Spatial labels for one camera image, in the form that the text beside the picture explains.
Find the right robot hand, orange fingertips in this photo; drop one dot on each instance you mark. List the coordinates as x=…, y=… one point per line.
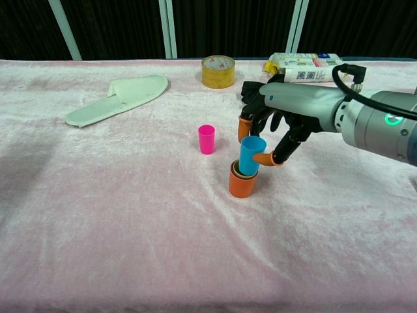
x=303, y=104

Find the light blue plastic cup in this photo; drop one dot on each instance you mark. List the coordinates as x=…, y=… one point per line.
x=249, y=156

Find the yellow plastic cup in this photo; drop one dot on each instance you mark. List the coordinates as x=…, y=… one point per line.
x=236, y=172

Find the pink plastic cup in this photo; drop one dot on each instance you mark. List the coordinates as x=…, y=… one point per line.
x=207, y=143

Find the white tissue pack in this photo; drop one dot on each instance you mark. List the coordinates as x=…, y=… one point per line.
x=293, y=65

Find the black knotted cloth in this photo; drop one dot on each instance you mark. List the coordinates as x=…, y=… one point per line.
x=251, y=93

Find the yellow packing tape roll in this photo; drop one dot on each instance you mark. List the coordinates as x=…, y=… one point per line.
x=218, y=80

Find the teal padded table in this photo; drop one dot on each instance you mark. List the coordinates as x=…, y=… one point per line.
x=384, y=59

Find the orange plastic cup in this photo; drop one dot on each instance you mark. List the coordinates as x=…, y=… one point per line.
x=241, y=189

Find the pink plush table cloth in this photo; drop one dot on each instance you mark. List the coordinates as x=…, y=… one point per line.
x=130, y=212

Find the white disposable slipper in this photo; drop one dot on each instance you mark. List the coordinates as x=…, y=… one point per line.
x=97, y=111

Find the white partition post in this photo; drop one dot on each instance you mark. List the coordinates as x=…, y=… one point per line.
x=297, y=26
x=167, y=29
x=65, y=29

